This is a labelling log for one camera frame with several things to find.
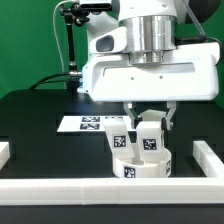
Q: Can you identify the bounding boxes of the white cable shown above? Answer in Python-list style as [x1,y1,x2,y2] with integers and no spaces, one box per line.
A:
[52,0,75,73]

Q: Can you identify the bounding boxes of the white front barrier wall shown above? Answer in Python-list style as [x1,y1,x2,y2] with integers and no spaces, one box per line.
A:
[0,178,224,206]

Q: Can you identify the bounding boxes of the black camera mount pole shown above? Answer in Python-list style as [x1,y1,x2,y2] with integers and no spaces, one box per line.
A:
[60,3,89,93]

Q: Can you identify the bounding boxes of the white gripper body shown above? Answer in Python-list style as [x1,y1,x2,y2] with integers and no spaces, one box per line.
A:
[79,43,220,102]

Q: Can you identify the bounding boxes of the black cables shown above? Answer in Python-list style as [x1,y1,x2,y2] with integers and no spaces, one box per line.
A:
[29,73,83,90]

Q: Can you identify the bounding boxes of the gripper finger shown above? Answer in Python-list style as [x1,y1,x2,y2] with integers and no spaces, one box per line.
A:
[123,102,138,128]
[161,101,177,131]

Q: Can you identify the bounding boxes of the black camera on mount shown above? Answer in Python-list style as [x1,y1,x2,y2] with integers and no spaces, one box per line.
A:
[80,0,112,11]

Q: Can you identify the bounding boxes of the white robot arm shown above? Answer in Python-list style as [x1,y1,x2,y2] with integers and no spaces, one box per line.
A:
[79,0,221,129]

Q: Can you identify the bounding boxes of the white marker sheet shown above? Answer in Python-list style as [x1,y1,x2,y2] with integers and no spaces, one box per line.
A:
[56,115,129,134]

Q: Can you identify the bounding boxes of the white left barrier block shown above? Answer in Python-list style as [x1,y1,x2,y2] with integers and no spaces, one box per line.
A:
[0,142,10,170]

